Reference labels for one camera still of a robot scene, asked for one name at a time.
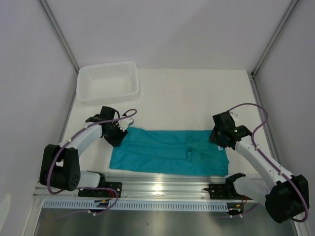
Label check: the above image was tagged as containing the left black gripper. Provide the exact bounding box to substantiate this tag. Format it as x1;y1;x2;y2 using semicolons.
103;120;128;148

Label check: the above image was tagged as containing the teal t-shirt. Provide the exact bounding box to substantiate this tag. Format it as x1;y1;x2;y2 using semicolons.
109;127;229;177

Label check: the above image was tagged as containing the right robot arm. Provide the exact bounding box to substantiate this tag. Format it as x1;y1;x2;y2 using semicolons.
209;111;309;223

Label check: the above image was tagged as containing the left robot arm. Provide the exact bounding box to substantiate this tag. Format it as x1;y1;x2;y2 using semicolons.
39;106;134;197

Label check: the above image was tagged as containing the white plastic basket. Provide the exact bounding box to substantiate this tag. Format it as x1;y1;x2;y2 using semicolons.
76;61;140;105

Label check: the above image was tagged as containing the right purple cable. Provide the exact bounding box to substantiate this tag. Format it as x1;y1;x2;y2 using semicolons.
215;103;310;223

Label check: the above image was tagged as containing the purple cable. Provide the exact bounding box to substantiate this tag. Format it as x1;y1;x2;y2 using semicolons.
215;103;310;223
46;108;138;217

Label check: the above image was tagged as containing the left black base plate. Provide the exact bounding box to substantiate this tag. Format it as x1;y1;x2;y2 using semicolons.
78;182;123;198

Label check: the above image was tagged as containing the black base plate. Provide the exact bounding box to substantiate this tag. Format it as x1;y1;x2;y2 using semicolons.
78;182;123;198
203;183;252;200

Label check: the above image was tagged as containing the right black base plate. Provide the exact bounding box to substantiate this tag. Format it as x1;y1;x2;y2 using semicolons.
203;183;252;200

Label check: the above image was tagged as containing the aluminium mounting rail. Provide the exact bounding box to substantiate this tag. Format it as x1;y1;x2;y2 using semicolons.
33;172;269;204

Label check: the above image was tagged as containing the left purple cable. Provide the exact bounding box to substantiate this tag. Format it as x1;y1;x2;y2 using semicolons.
46;108;138;217

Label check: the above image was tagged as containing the right aluminium frame post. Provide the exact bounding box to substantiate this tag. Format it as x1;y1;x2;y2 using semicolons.
251;0;301;76

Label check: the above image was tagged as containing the aluminium frame post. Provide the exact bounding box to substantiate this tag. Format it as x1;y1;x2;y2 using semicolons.
37;0;80;74
251;0;301;76

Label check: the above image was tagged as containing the white slotted cable duct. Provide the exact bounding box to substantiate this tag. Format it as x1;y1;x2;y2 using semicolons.
43;199;229;212

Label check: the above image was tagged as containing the left aluminium frame post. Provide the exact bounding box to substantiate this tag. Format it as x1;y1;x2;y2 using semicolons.
37;0;80;74

